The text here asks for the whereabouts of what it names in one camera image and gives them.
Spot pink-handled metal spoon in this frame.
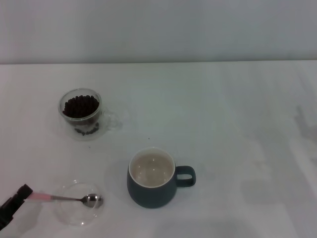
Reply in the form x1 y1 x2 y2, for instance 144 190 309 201
30 191 105 209

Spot clear glass saucer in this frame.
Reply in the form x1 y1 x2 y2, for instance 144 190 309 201
54 182 106 227

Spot dark teal ceramic mug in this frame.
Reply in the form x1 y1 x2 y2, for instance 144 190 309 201
127 147 197 209

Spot dark roasted coffee beans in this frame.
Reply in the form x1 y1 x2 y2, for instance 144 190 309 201
62 95 100 137

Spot double-walled clear glass cup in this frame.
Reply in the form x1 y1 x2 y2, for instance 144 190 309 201
58 87 123 142

